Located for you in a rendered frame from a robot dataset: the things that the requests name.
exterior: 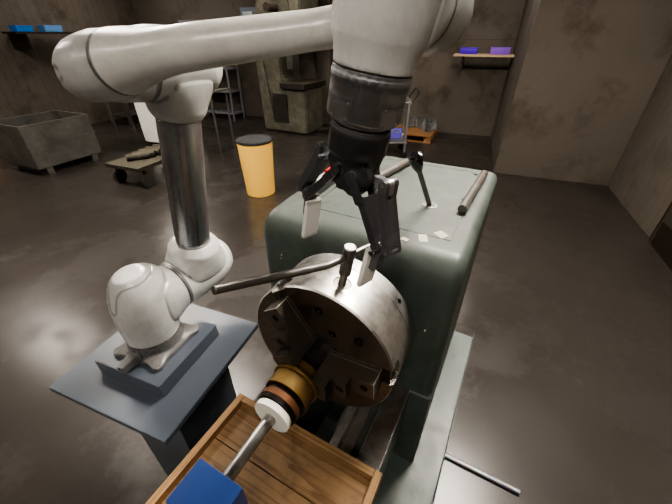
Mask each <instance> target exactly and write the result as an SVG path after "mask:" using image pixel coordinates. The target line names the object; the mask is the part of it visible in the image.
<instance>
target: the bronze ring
mask: <svg viewBox="0 0 672 504"><path fill-rule="evenodd" d="M315 374H316V371H315V369H314V368H313V367H312V366H311V365H310V364H309V363H307V362H305V361H303V360H301V361H300V362H299V363H298V364H297V366H296V367H295V366H293V365H290V364H286V363H282V364H279V365H277V367H276V368H275V370H274V374H273V375H272V377H271V378H270V379H269V380H268V382H267V383H266V388H265V389H264V390H263V392H262V393H261V395H260V396H259V398H258V400H259V399H260V398H268V399H271V400H273V401H275V402H276V403H278V404H279V405H280V406H281V407H282V408H284V410H285V411H286V412H287V413H288V415H289V416H290V418H291V426H293V425H294V423H295V422H296V421H297V419H298V418H299V416H300V415H303V414H304V413H305V411H306V410H307V408H308V407H309V405H310V404H311V403H313V402H315V401H316V399H317V397H318V390H317V387H316V385H315V384H314V382H313V381H312V378H313V376H314V375H315ZM291 426H290V427H291Z"/></svg>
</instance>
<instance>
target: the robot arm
mask: <svg viewBox="0 0 672 504"><path fill-rule="evenodd" d="M473 7H474V0H333V2H332V5H327V6H322V7H317V8H311V9H304V10H294V11H284V12H275V13H265V14H256V15H246V16H237V17H227V18H218V19H209V20H200V21H192V22H185V23H178V24H171V25H160V24H137V25H131V26H107V27H100V28H87V29H84V30H81V31H78V32H75V33H73V34H71V35H68V36H66V37H65V38H63V39H62V40H60V41H59V43H58V44H57V45H56V47H55V49H54V51H53V55H52V65H53V67H54V70H55V73H56V76H57V77H58V79H59V80H60V82H61V84H62V86H63V87H64V88H65V89H66V90H68V91H69V92H70V93H72V94H73V95H75V96H77V97H79V98H81V99H84V100H86V101H90V102H94V103H103V102H116V103H143V102H145V104H146V107H147V109H148V110H149V112H150V113H151V114H152V115H153V116H154V117H155V121H156V128H157V134H158V140H159V146H160V152H161V158H162V164H163V170H164V176H165V182H166V188H167V194H168V200H169V207H170V213H171V219H172V225H173V231H174V236H173V237H172V238H171V240H170V241H169V243H168V247H167V252H166V256H165V262H164V263H162V264H161V265H159V266H157V265H154V264H150V263H135V264H130V265H127V266H124V267H122V268H121V269H119V270H118V271H116V272H115V273H114V274H113V276H112V277H111V278H110V280H109V282H108V285H107V304H108V309H109V312H110V315H111V317H112V319H113V322H114V324H115V326H116V328H117V330H118V331H119V333H120V334H121V336H122V337H123V338H124V340H125V342H124V343H123V344H121V345H120V346H118V347H117V348H115V349H114V351H113V353H114V355H115V356H116V357H123V358H124V359H123V360H122V362H121V363H120V364H119V365H118V367H117V369H118V370H119V371H121V373H123V374H124V373H127V372H128V371H130V370H131V369H132V368H134V367H135V366H137V365H138V364H142V365H144V366H147V367H149V368H151V369H152V371H153V372H160V371H161V370H163V369H164V367H165V366H166V364H167V362H168V361H169V360H170V359H171V358H172V357H173V356H174V355H175V354H176V353H177V352H178V351H179V350H180V349H181V348H182V347H183V346H184V345H185V344H186V343H187V341H188V340H189V339H190V338H192V337H193V336H194V335H196V334H197V333H198V332H199V327H198V326H197V325H190V324H186V323H183V322H181V321H180V319H179V318H180V317H181V316H182V314H183V313H184V311H185V310H186V309H187V307H188V306H189V305H190V304H191V303H193V302H194V301H196V300H198V299H199V298H201V297H202V296H204V295H205V294H206V293H208V292H209V291H210V290H211V287H212V286H213V285H216V284H219V283H220V282H221V281H222V280H223V279H224V278H225V277H226V276H227V274H228V273H229V271H230V269H231V266H232V263H233V257H232V253H231V251H230V249H229V247H228V246H227V245H226V244H225V243H224V242H223V241H221V240H219V239H218V238H217V237H216V236H215V235H214V234H212V233H211V232H210V229H209V216H208V203H207V190H206V177H205V164H204V152H203V139H202V126H201V120H203V119H204V117H205V115H206V113H207V110H208V106H209V103H210V99H211V96H212V93H213V92H214V91H215V90H216V89H217V88H218V86H219V84H220V82H221V80H222V76H223V67H225V66H232V65H238V64H244V63H250V62H256V61H262V60H268V59H274V58H279V57H285V56H291V55H298V54H304V53H310V52H316V51H323V50H331V49H333V62H332V65H331V77H330V85H329V93H328V100H327V112H328V114H329V115H330V116H331V117H332V119H331V122H330V129H329V136H328V141H321V142H316V143H315V144H314V149H313V154H312V157H311V159H310V160H309V162H308V164H307V166H306V168H305V170H304V171H303V173H302V175H301V177H300V179H299V181H298V182H297V184H296V189H297V191H301V192H302V197H303V199H304V205H303V206H304V207H303V215H304V217H303V226H302V235H301V237H302V238H307V237H309V236H312V235H315V234H317V230H318V223H319V217H320V210H321V203H322V199H321V198H320V197H319V196H321V194H322V193H323V192H325V191H326V190H327V189H329V188H330V187H331V186H333V185H334V184H336V187H337V188H339V189H342V190H344V191H345V192H346V193H347V194H348V195H349V196H352V198H353V201H354V204H355V205H356V206H358V208H359V211H360V214H361V217H362V221H363V224H364V227H365V231H366V234H367V237H368V240H369V244H370V247H368V248H366V250H365V254H364V257H363V261H362V265H361V268H360V272H359V276H358V279H357V283H356V285H357V286H358V287H361V286H363V285H365V284H367V283H368V282H370V281H372V280H373V277H374V274H375V271H376V270H377V269H379V268H380V267H381V266H382V263H383V260H384V257H385V258H389V257H391V256H393V255H395V254H397V253H399V252H400V251H401V239H400V229H399V218H398V208H397V192H398V186H399V180H398V179H397V178H391V179H388V178H386V177H383V176H381V175H380V164H381V162H382V161H383V159H384V157H385V155H386V152H387V148H388V144H389V140H390V136H391V129H394V128H396V127H397V126H398V125H399V124H400V122H401V118H402V114H403V111H404V107H405V103H406V100H407V96H408V92H409V89H410V88H411V85H412V77H413V75H414V72H415V69H416V66H417V64H418V62H419V59H420V57H428V56H433V55H436V54H439V53H441V52H444V51H446V50H447V49H449V48H450V47H452V46H453V45H454V44H455V43H456V42H457V41H458V40H459V39H460V38H461V36H462V35H463V34H464V32H465V30H466V29H467V27H468V25H469V23H470V20H471V18H472V15H473ZM328 160H329V164H330V169H329V170H328V171H327V172H325V173H324V174H323V175H322V177H321V178H320V179H319V180H318V181H317V182H316V180H317V178H318V177H319V175H320V174H321V172H322V170H323V169H324V167H325V165H326V164H327V162H328ZM315 182H316V183H315ZM375 186H376V187H375ZM365 192H368V196H367V197H362V196H361V194H364V193H365ZM316 197H319V198H316ZM379 241H380V242H379Z"/></svg>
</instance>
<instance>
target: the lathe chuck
mask: <svg viewBox="0 0 672 504"><path fill-rule="evenodd" d="M339 267H340V265H337V266H335V267H333V268H330V269H328V270H323V271H319V272H315V273H310V274H306V275H301V276H297V277H293V278H288V279H284V280H280V281H279V282H278V283H277V284H276V285H275V286H274V287H273V288H271V289H270V290H269V291H268V292H267V293H266V294H265V295H264V296H263V298H262V299H261V301H260V303H259V307H258V324H259V328H260V332H261V334H262V337H263V339H264V341H265V343H266V345H267V347H268V349H269V350H270V352H271V353H272V355H273V356H274V355H275V353H276V352H277V351H278V350H279V349H278V348H277V346H276V345H275V344H274V342H273V341H272V339H271V338H270V337H271V335H272V334H274V332H275V331H276V329H275V327H274V326H273V324H272V323H271V321H270V320H269V319H268V317H267V316H266V314H265V313H264V311H265V310H266V309H267V308H268V307H269V306H270V305H271V304H272V303H273V302H274V301H275V300H276V299H277V297H276V296H275V295H274V293H273V292H274V291H275V290H276V288H277V287H278V286H281V285H282V284H285V283H286V284H285V285H284V289H285V290H286V292H287V293H288V295H289V296H290V298H291V299H292V301H293V302H294V304H295V305H296V307H297V308H298V310H299V311H300V313H301V314H302V316H303V317H304V319H305V320H306V322H307V323H308V325H309V326H310V328H311V329H312V331H313V332H314V333H315V334H318V336H317V340H316V341H315V342H314V343H315V344H316V345H317V346H318V347H320V348H321V349H322V350H323V351H325V352H326V353H327V355H326V356H328V355H329V353H330V351H331V350H333V351H334V349H336V350H337V352H340V353H342V354H345V355H348V356H351V357H353V358H356V359H359V360H361V361H364V362H367V363H369V364H372V365H375V366H377V367H380V368H383V369H386V370H388V371H391V372H392V371H394V369H395V374H394V378H393V380H391V383H390V384H388V383H385V382H384V381H383V382H382V384H381V385H380V388H379V390H378V392H377V394H376V396H375V398H374V399H371V398H369V397H366V396H364V395H362V394H359V393H357V392H355V391H352V390H351V392H350V394H349V395H348V397H347V399H345V398H343V397H341V396H338V395H336V394H334V393H331V395H330V396H329V398H328V400H330V401H333V402H336V403H339V404H342V405H347V406H353V407H366V406H372V405H376V404H378V403H380V402H382V401H383V400H385V399H386V398H387V397H388V396H389V394H390V393H391V391H392V388H393V386H394V384H395V382H396V379H397V377H398V375H399V372H400V370H401V368H402V366H403V363H404V361H405V359H406V356H407V354H408V349H409V336H408V331H407V327H406V325H405V322H404V320H403V318H402V316H401V314H400V312H399V310H398V309H397V307H396V306H395V304H394V303H393V302H392V301H391V299H390V298H389V297H388V296H387V295H386V294H385V293H384V292H383V291H382V290H381V289H380V288H379V287H378V286H377V285H375V284H374V283H373V282H372V281H370V282H368V283H367V284H365V285H363V286H361V287H358V286H357V285H356V283H357V279H358V276H359V273H358V272H356V271H354V270H352V271H351V275H350V276H349V277H348V278H347V280H349V281H350V283H351V287H350V288H349V289H347V290H341V289H338V288H337V287H335V286H334V284H333V281H334V280H335V279H336V278H340V275H339V273H338V272H339ZM288 282H289V283H288Z"/></svg>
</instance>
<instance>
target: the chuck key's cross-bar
mask: <svg viewBox="0 0 672 504"><path fill-rule="evenodd" d="M368 247H370V244H369V243H368V244H366V245H363V246H361V247H359V248H357V250H356V255H355V257H356V256H358V255H360V254H362V253H364V252H365V250H366V248H368ZM345 261H347V258H346V257H345V256H344V255H341V256H339V257H337V258H335V259H333V260H331V261H328V262H325V263H320V264H315V265H310V266H305V267H300V268H295V269H290V270H285V271H280V272H276V273H271V274H266V275H261V276H256V277H251V278H246V279H241V280H236V281H231V282H226V283H221V284H216V285H213V286H212V287H211V291H212V293H213V294H214V295H218V294H222V293H227V292H231V291H235V290H240V289H244V288H249V287H253V286H257V285H262V284H266V283H271V282H275V281H279V280H284V279H288V278H293V277H297V276H301V275H306V274H310V273H315V272H319V271H323V270H328V269H330V268H333V267H335V266H337V265H339V264H341V263H343V262H345Z"/></svg>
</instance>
